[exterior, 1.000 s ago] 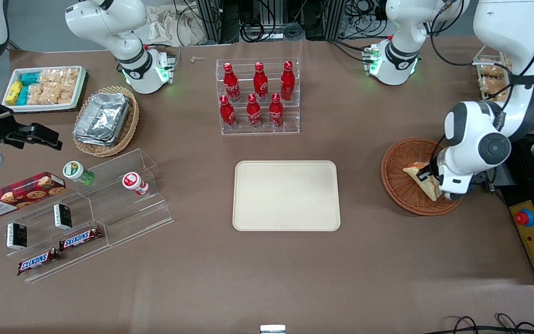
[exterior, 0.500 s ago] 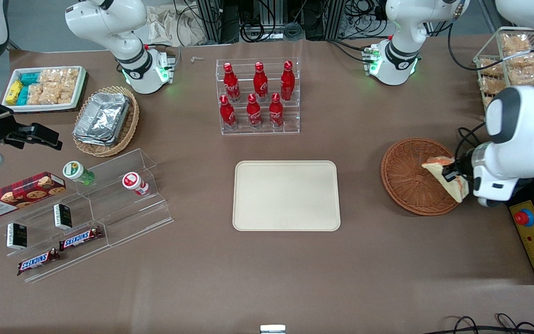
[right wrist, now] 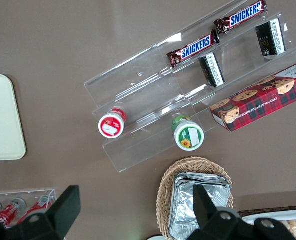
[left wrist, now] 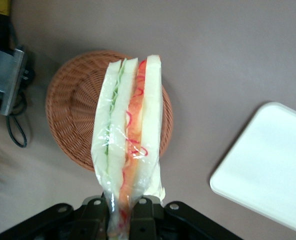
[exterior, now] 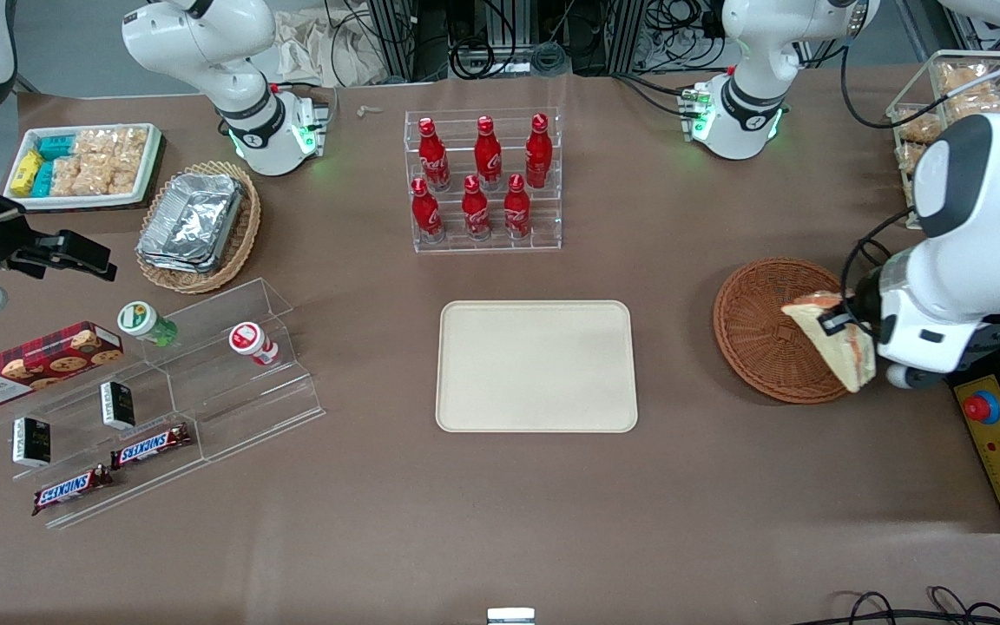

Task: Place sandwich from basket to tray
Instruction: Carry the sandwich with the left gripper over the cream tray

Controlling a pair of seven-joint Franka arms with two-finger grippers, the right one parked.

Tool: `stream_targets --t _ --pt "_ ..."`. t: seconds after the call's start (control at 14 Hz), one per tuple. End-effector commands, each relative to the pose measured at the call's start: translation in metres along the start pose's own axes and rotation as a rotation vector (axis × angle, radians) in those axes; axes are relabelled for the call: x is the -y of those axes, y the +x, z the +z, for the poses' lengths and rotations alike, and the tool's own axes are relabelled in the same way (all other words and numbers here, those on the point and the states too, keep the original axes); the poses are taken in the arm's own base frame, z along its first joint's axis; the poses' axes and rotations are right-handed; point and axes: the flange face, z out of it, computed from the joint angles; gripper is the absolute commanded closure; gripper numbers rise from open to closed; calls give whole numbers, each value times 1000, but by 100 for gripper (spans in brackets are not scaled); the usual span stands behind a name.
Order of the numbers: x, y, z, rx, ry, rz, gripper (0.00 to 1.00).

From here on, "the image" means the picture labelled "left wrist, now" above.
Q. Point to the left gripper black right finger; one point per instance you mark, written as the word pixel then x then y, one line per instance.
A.
pixel 148 220

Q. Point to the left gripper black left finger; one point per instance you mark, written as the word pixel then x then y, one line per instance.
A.
pixel 88 220

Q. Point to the triangle sandwich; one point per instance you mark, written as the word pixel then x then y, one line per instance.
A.
pixel 150 112

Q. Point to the round brown wicker basket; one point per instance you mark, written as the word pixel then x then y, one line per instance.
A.
pixel 73 112

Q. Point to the beige plastic tray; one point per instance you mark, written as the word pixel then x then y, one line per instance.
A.
pixel 268 162

